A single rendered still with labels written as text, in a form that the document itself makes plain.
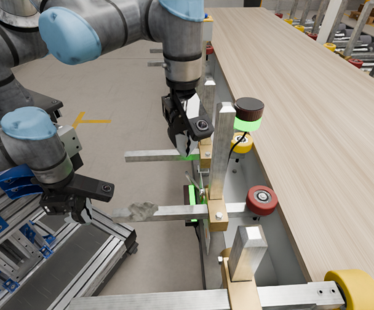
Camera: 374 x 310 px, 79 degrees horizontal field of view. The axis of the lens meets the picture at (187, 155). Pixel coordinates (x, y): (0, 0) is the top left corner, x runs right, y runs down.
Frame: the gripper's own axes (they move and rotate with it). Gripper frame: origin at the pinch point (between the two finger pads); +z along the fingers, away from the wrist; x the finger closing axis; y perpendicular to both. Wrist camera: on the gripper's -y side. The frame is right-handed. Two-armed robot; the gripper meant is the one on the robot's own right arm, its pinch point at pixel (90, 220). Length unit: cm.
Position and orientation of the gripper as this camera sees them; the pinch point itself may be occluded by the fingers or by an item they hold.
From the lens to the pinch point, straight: 73.0
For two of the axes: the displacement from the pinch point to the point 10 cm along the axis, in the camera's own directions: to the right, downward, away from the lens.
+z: 0.0, 7.4, 6.7
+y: -10.0, 0.3, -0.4
